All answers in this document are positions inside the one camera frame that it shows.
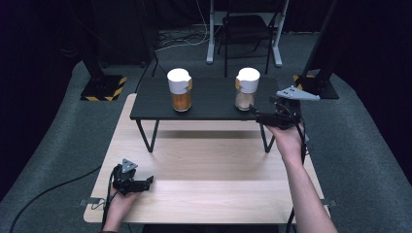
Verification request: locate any black low shelf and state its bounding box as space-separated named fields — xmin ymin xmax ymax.
xmin=129 ymin=76 xmax=282 ymax=154

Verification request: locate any black floor cable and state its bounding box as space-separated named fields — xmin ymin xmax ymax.
xmin=9 ymin=165 xmax=103 ymax=233

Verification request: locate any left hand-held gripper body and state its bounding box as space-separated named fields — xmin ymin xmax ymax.
xmin=112 ymin=158 xmax=144 ymax=197

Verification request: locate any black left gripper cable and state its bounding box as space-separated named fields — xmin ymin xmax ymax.
xmin=90 ymin=168 xmax=119 ymax=231

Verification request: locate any glass jar of beige powder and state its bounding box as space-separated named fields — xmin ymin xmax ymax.
xmin=234 ymin=67 xmax=261 ymax=112

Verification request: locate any person's left hand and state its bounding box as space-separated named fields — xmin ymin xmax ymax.
xmin=104 ymin=190 xmax=141 ymax=225

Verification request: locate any glass jar of orange powder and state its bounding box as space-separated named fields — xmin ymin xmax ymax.
xmin=166 ymin=68 xmax=193 ymax=114

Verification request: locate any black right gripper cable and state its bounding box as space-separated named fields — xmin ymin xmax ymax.
xmin=285 ymin=119 xmax=310 ymax=233

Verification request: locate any bundle of floor cables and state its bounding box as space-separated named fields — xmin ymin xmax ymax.
xmin=154 ymin=0 xmax=212 ymax=53

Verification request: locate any black stand with striped base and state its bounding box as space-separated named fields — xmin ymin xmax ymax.
xmin=292 ymin=0 xmax=344 ymax=101
xmin=67 ymin=0 xmax=128 ymax=102

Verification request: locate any black folding chair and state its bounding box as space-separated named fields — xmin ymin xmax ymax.
xmin=217 ymin=0 xmax=274 ymax=79

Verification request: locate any person's right hand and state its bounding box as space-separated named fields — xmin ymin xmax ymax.
xmin=265 ymin=123 xmax=308 ymax=162

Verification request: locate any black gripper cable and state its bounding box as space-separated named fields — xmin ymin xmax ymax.
xmin=285 ymin=119 xmax=310 ymax=233
xmin=90 ymin=168 xmax=119 ymax=231

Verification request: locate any white desk frame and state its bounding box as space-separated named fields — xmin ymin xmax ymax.
xmin=206 ymin=0 xmax=291 ymax=68

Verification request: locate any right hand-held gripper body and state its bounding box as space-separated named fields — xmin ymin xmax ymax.
xmin=268 ymin=84 xmax=321 ymax=131

